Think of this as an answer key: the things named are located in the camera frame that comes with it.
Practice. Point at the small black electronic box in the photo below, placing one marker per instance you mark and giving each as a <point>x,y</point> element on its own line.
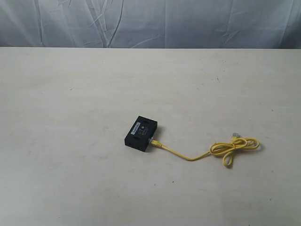
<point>141,133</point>

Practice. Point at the grey wrinkled backdrop cloth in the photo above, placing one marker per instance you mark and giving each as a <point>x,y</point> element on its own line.
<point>151,23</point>

